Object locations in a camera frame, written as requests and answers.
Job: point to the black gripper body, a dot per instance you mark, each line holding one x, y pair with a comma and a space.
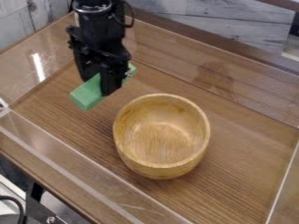
101, 30

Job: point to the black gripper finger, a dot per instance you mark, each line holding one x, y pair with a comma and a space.
113, 74
87, 62

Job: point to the green rectangular block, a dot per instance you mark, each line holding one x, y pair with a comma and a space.
87, 96

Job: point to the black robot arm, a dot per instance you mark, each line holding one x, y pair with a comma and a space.
97, 41

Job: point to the brown wooden bowl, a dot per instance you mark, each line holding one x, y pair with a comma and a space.
162, 133

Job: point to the black table leg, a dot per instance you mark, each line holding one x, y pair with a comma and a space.
35, 192

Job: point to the black metal base plate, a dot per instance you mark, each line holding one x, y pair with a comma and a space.
38, 214

